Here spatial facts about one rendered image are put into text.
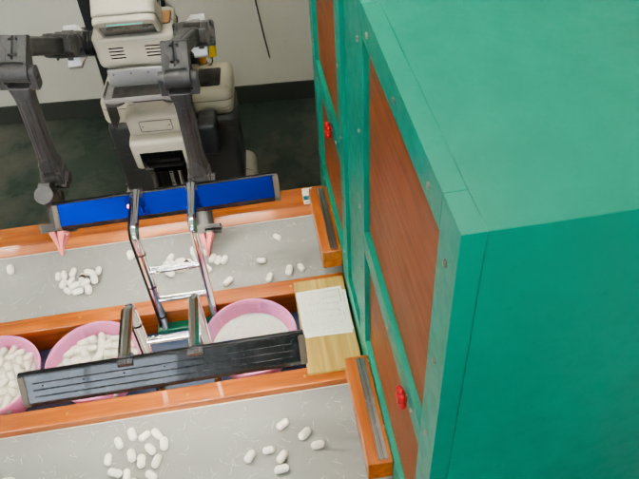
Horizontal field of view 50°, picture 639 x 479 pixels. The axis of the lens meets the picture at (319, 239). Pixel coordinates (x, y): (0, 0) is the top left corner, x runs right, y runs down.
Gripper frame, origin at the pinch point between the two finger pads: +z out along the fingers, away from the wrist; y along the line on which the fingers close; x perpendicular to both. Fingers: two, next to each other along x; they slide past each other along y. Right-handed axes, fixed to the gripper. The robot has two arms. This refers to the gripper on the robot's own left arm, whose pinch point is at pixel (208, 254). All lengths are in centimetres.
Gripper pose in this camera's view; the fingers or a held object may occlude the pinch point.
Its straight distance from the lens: 219.3
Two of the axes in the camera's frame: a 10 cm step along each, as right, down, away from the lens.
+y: 9.9, -1.3, 0.6
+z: 1.3, 9.9, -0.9
